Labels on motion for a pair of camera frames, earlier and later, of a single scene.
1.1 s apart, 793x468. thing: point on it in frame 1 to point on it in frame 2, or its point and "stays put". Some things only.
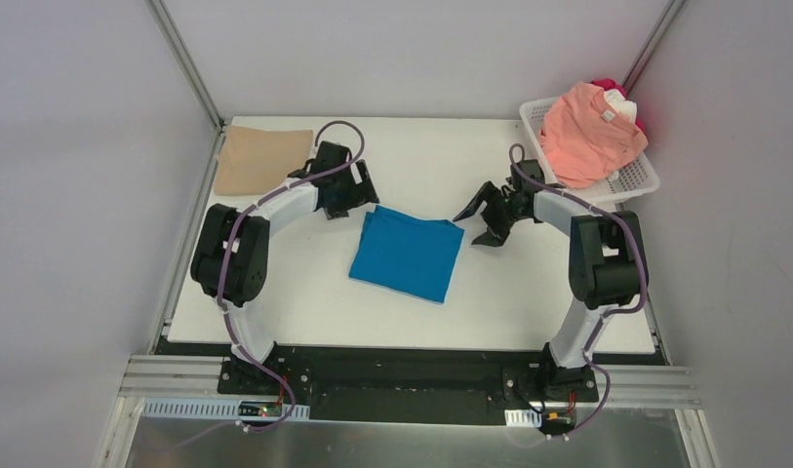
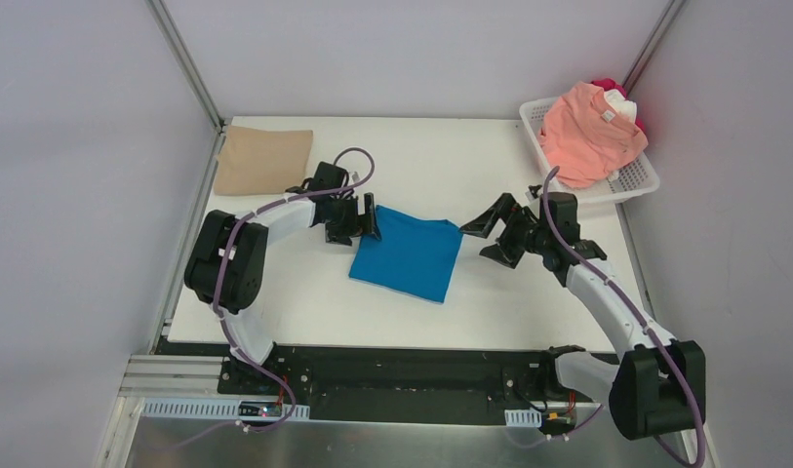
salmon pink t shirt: (584, 137) stays put
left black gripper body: (355, 191) to (355, 217)
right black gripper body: (499, 209) to (509, 231)
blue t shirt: (406, 254) stays put
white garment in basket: (626, 107) stays put
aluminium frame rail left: (186, 63) stays put
